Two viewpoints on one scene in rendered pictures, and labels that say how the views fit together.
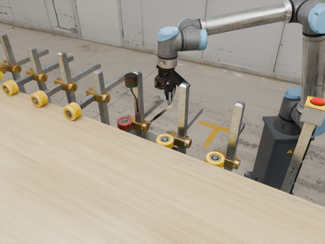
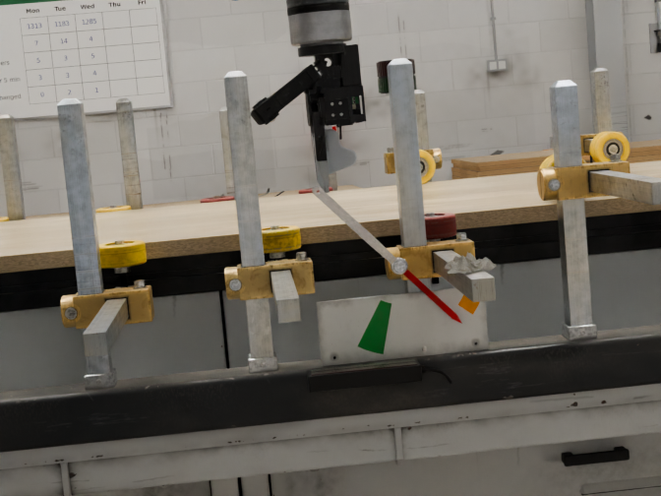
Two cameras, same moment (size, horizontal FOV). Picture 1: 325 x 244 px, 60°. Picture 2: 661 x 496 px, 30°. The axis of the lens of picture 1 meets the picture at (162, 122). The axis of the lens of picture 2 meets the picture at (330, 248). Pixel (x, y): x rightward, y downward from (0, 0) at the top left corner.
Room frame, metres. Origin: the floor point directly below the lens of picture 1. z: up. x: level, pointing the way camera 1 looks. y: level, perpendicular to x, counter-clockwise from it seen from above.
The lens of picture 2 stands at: (2.71, -1.06, 1.10)
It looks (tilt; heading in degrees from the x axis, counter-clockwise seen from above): 7 degrees down; 146
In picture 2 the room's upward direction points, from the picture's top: 5 degrees counter-clockwise
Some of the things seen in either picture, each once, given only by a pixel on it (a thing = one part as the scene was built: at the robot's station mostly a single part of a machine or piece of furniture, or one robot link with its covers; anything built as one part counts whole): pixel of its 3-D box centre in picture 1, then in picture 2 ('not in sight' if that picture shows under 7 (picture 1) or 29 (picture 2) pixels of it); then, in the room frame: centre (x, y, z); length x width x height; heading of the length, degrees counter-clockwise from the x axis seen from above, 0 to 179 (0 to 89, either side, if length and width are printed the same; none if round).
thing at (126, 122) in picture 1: (125, 129); (433, 248); (1.18, 0.19, 0.85); 0.08 x 0.08 x 0.11
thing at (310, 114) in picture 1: (314, 111); not in sight; (0.83, -0.53, 1.18); 0.07 x 0.07 x 0.08; 59
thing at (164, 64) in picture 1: (167, 61); (320, 31); (1.22, -0.02, 1.20); 0.10 x 0.09 x 0.05; 149
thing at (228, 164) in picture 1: (225, 159); (107, 307); (0.97, -0.29, 0.82); 0.14 x 0.06 x 0.05; 59
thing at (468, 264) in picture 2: (157, 98); (468, 260); (1.45, 0.03, 0.87); 0.09 x 0.07 x 0.02; 149
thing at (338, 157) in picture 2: (168, 95); (336, 160); (1.24, -0.03, 1.02); 0.06 x 0.03 x 0.09; 59
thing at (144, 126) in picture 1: (136, 124); (429, 259); (1.23, 0.14, 0.85); 0.14 x 0.06 x 0.05; 59
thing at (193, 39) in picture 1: (192, 39); not in sight; (1.25, -0.14, 1.30); 0.12 x 0.12 x 0.09; 8
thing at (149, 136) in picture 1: (148, 138); (402, 326); (1.22, 0.08, 0.75); 0.26 x 0.01 x 0.10; 59
